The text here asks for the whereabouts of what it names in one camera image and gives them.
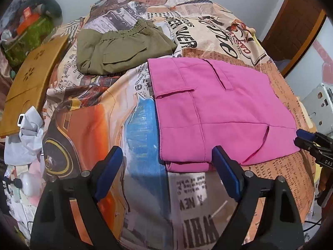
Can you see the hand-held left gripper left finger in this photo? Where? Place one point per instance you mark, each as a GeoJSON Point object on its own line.
{"type": "Point", "coordinates": [109, 172]}

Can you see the pink pants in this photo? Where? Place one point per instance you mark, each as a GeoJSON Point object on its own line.
{"type": "Point", "coordinates": [221, 109]}

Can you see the pink wall decal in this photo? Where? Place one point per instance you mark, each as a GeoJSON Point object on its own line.
{"type": "Point", "coordinates": [324, 53]}

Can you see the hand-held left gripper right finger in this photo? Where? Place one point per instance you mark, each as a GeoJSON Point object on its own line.
{"type": "Point", "coordinates": [229, 174]}

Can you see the wooden door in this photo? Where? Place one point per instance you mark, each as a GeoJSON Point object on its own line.
{"type": "Point", "coordinates": [296, 26]}

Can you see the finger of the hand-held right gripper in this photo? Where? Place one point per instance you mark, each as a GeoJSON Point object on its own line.
{"type": "Point", "coordinates": [305, 134]}
{"type": "Point", "coordinates": [307, 145]}

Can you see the small white device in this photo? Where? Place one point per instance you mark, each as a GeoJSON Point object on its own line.
{"type": "Point", "coordinates": [20, 119]}

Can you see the pile of clothes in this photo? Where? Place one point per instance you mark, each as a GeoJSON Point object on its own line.
{"type": "Point", "coordinates": [20, 0]}

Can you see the orange box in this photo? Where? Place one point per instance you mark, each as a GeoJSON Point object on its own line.
{"type": "Point", "coordinates": [28, 20]}

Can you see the printed blanket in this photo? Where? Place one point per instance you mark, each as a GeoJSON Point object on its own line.
{"type": "Point", "coordinates": [98, 125]}

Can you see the white appliance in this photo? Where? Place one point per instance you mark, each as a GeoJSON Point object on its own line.
{"type": "Point", "coordinates": [318, 104]}

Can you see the wooden lap desk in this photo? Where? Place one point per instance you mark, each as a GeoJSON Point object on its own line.
{"type": "Point", "coordinates": [28, 83]}

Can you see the olive green pants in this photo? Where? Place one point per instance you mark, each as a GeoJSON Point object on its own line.
{"type": "Point", "coordinates": [117, 49]}

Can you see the grey plush pillow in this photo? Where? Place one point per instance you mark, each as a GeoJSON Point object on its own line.
{"type": "Point", "coordinates": [50, 5]}

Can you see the green storage bag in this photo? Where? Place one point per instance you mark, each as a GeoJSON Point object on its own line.
{"type": "Point", "coordinates": [31, 40]}

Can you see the crumpled white cloth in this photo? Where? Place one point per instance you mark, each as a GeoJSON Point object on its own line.
{"type": "Point", "coordinates": [28, 138]}

